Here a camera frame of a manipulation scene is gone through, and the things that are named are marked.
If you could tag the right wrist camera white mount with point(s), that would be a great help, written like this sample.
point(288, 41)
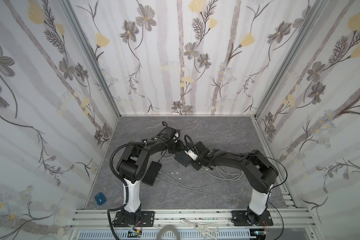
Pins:
point(194, 156)

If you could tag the small blue box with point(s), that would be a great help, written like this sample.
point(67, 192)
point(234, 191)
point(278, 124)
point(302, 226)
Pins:
point(100, 199)

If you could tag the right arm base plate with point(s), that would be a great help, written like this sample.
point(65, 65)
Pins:
point(243, 217)

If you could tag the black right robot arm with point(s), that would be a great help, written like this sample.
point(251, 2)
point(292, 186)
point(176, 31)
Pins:
point(259, 171)

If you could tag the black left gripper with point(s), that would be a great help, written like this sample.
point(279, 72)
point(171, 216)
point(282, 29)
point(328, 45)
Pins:
point(174, 144)

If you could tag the white handled scissors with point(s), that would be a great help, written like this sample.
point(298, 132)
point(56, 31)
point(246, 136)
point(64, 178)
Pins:
point(206, 230)

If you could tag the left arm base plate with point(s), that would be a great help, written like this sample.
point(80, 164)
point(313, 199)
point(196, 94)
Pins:
point(146, 220)

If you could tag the slim ribbed black switch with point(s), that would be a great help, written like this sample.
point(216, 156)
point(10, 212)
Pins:
point(151, 174)

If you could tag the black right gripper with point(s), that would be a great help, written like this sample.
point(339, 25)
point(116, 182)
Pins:
point(196, 159)

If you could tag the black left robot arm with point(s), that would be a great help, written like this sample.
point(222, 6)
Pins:
point(129, 164)

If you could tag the white tape roll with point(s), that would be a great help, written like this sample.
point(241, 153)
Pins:
point(168, 231)

